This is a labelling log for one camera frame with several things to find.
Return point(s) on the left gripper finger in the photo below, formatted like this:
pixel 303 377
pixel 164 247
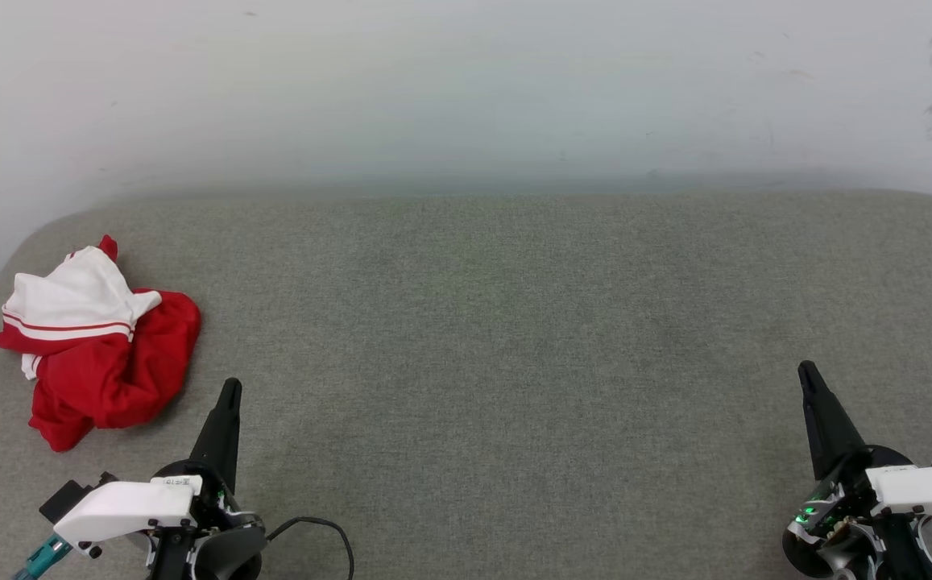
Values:
pixel 234 451
pixel 214 447

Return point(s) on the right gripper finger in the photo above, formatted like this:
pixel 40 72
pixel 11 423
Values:
pixel 840 439
pixel 816 435

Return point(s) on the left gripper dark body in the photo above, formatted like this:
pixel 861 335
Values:
pixel 220 506

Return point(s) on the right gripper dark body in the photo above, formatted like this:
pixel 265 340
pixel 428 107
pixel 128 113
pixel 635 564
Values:
pixel 836 503

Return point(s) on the red and white jersey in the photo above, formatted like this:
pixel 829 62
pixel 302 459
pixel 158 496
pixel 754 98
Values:
pixel 111 362

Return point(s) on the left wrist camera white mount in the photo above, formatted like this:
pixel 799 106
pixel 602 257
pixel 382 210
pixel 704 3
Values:
pixel 127 507

